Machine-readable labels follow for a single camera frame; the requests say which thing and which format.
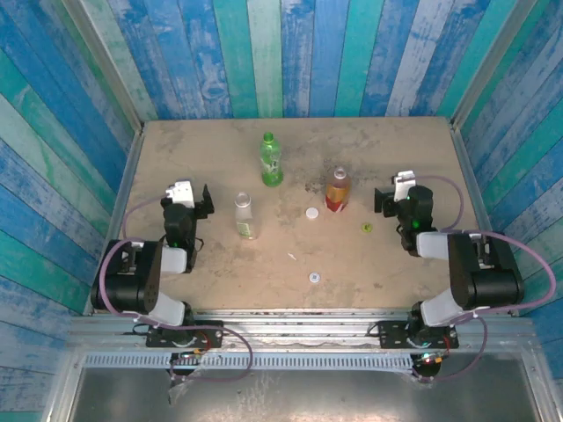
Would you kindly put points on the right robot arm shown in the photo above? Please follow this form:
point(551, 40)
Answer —
point(484, 281)

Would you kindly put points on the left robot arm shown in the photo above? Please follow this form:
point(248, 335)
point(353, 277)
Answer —
point(127, 281)

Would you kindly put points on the small LED circuit board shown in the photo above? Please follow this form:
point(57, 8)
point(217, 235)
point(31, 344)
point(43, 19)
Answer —
point(429, 358)
point(193, 353)

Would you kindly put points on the aluminium table side rail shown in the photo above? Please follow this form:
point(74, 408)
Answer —
point(464, 149)
point(122, 176)

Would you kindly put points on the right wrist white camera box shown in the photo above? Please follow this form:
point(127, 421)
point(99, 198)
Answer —
point(404, 186)

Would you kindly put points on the green plastic bottle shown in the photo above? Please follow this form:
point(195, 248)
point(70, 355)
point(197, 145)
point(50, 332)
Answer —
point(271, 169)

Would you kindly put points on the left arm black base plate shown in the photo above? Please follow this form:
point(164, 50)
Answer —
point(211, 334)

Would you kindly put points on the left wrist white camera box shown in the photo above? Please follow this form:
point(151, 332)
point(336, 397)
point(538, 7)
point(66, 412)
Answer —
point(180, 193)

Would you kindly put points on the printed white bottle cap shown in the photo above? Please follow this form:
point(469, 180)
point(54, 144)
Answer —
point(315, 277)

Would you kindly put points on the green bottle cap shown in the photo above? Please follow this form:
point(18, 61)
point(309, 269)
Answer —
point(366, 227)

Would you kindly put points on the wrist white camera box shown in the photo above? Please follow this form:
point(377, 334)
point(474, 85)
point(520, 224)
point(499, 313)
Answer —
point(180, 193)
point(404, 186)

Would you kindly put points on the aluminium mounting rail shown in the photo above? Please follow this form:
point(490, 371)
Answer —
point(299, 329)

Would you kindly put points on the grey metal sheet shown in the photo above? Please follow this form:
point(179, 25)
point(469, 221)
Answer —
point(308, 395)

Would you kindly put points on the clear plastic bottle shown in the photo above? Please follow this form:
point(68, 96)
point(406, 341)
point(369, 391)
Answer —
point(245, 220)

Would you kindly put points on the plain white bottle cap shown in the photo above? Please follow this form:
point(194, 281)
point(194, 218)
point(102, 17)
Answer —
point(312, 213)

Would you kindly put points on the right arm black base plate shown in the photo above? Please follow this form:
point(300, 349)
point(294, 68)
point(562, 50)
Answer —
point(391, 334)

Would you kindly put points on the aluminium corner post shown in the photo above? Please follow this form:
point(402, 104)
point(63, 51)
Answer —
point(108, 66)
point(487, 66)

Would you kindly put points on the amber bottle red gold label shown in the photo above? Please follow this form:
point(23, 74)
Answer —
point(338, 195)

